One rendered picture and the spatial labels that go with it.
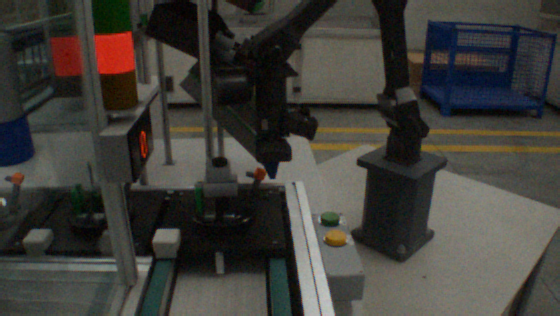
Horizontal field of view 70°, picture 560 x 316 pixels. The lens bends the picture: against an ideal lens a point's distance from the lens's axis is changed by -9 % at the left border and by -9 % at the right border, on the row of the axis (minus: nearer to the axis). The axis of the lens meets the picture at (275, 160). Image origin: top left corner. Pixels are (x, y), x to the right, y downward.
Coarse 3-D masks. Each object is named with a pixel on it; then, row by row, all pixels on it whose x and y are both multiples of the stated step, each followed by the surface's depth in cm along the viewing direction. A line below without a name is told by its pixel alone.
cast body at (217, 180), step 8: (216, 160) 83; (224, 160) 83; (208, 168) 82; (216, 168) 82; (224, 168) 82; (208, 176) 82; (216, 176) 82; (224, 176) 82; (232, 176) 86; (200, 184) 85; (208, 184) 83; (216, 184) 83; (224, 184) 83; (232, 184) 83; (208, 192) 84; (216, 192) 84; (224, 192) 84; (232, 192) 84
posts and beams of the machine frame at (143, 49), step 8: (136, 0) 222; (136, 8) 223; (144, 8) 226; (136, 16) 225; (144, 40) 231; (144, 48) 232; (144, 56) 234; (144, 64) 237; (144, 72) 238; (144, 80) 239
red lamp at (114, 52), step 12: (96, 36) 53; (108, 36) 53; (120, 36) 53; (96, 48) 54; (108, 48) 53; (120, 48) 54; (132, 48) 56; (108, 60) 54; (120, 60) 54; (132, 60) 56; (108, 72) 55
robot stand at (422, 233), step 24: (384, 168) 88; (408, 168) 88; (432, 168) 88; (384, 192) 91; (408, 192) 88; (432, 192) 93; (384, 216) 93; (408, 216) 90; (360, 240) 98; (384, 240) 94; (408, 240) 92
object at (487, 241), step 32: (352, 160) 142; (352, 192) 122; (448, 192) 121; (480, 192) 121; (352, 224) 106; (448, 224) 105; (480, 224) 105; (512, 224) 105; (544, 224) 104; (384, 256) 94; (416, 256) 94; (448, 256) 93; (480, 256) 93; (512, 256) 92; (384, 288) 84; (416, 288) 84; (448, 288) 83; (480, 288) 83; (512, 288) 82
